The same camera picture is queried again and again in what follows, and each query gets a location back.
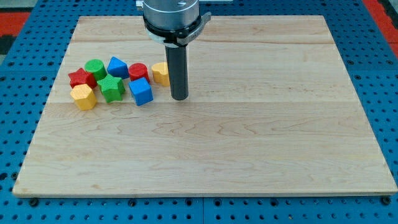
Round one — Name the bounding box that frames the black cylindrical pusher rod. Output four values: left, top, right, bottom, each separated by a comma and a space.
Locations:
165, 45, 188, 101

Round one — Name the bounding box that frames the green star block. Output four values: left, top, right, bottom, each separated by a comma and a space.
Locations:
97, 74, 126, 103

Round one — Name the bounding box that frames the red star block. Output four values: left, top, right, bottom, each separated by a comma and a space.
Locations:
68, 68, 97, 88

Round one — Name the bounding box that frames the yellow hexagon block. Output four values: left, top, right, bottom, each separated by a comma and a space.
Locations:
70, 84, 97, 111

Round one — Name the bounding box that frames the yellow heart block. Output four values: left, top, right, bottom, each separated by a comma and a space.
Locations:
151, 62, 170, 86

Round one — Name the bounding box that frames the red cylinder block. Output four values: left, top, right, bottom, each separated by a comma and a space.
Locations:
128, 63, 150, 83

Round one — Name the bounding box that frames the blue cube block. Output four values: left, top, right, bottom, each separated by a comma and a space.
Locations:
129, 78, 153, 106

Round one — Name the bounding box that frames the blue triangle block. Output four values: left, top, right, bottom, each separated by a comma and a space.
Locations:
107, 57, 129, 79

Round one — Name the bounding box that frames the green cylinder block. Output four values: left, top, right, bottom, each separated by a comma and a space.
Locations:
84, 58, 107, 81

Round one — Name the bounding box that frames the wooden board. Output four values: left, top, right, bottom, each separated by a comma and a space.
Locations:
13, 16, 397, 198

